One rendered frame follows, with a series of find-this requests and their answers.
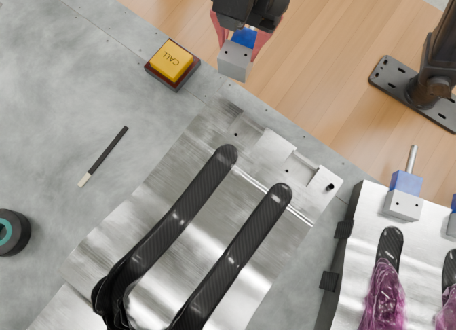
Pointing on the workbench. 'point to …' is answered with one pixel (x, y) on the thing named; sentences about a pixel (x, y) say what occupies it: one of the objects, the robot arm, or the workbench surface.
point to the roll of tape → (13, 232)
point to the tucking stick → (102, 156)
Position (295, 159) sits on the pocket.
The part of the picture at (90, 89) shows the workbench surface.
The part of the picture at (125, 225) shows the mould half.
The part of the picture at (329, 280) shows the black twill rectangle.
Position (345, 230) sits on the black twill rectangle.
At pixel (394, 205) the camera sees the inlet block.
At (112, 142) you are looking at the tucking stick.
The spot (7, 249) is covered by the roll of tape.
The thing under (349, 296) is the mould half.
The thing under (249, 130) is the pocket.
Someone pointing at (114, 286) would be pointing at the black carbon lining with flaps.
